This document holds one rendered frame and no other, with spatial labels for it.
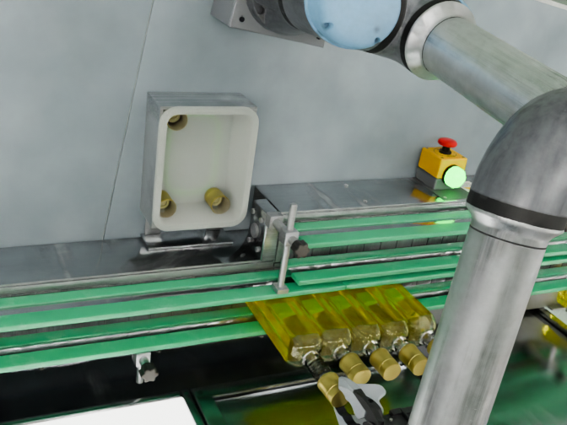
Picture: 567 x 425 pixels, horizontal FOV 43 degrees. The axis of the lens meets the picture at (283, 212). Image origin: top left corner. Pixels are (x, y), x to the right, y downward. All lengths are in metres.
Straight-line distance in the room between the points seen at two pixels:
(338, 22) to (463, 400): 0.51
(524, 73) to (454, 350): 0.35
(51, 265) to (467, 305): 0.75
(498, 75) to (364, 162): 0.62
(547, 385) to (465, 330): 0.88
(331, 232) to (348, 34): 0.43
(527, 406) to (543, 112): 0.90
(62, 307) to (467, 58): 0.71
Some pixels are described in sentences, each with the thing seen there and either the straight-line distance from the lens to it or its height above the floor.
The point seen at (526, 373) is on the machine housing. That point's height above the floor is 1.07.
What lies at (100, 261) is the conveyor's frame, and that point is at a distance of 1.26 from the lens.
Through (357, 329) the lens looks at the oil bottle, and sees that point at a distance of 1.23.
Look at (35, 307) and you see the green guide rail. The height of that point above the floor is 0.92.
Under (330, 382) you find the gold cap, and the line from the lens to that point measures 1.12.
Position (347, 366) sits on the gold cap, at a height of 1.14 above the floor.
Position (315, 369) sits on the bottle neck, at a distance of 1.15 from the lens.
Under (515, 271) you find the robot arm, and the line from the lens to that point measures 0.71.
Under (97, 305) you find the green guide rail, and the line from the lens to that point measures 1.18.
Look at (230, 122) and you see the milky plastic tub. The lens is 1.29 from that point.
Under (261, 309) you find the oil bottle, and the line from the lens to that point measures 1.27.
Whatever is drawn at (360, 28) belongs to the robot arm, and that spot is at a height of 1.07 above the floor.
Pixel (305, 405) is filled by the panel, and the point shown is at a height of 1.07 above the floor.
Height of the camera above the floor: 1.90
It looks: 53 degrees down
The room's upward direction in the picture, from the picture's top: 137 degrees clockwise
